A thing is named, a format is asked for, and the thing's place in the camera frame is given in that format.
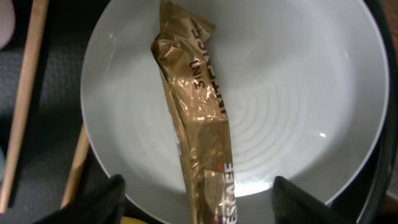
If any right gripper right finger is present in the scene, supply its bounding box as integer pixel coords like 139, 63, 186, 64
272, 176, 349, 224

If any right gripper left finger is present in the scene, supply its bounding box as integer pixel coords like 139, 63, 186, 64
34, 174, 125, 224

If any grey plate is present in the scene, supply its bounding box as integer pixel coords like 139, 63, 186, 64
81, 0, 390, 223

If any gold coffee sachet wrapper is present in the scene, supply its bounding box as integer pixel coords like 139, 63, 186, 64
150, 1, 238, 224

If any yellow bowl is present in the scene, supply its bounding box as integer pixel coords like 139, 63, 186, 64
121, 217, 148, 224

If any pink cup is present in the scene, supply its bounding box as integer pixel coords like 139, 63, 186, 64
0, 0, 16, 49

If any right wooden chopstick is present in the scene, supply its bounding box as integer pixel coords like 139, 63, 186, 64
60, 124, 90, 209

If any wooden chopstick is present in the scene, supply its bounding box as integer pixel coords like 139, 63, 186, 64
1, 0, 49, 213
60, 124, 90, 209

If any round black tray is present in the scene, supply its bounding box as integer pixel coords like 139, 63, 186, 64
1, 1, 397, 223

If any left wooden chopstick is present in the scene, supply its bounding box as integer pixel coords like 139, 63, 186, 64
1, 0, 49, 213

